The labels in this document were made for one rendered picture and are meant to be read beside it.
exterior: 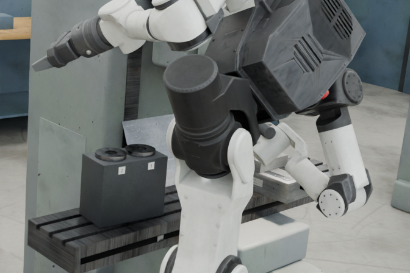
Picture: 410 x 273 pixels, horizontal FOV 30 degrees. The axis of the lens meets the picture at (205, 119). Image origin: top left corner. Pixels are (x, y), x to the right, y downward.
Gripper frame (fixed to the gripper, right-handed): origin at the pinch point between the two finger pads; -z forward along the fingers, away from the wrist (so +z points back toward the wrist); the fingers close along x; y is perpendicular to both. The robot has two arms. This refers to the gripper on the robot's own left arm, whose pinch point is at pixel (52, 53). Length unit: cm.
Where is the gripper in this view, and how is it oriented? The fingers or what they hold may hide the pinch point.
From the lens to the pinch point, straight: 195.9
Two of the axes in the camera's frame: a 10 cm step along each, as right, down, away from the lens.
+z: 8.2, -2.5, -5.2
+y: -4.8, -7.9, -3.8
